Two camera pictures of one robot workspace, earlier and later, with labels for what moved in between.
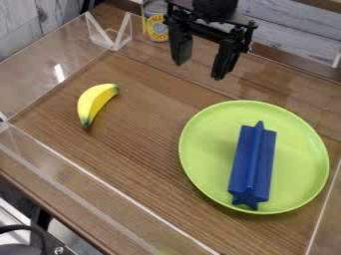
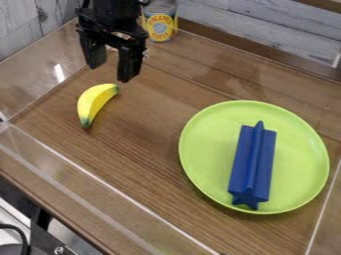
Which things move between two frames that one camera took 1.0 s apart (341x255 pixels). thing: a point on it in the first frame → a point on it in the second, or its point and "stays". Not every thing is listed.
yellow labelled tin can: x=156 y=10 stays
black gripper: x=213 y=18 → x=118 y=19
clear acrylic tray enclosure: x=213 y=166 stays
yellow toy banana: x=93 y=101 stays
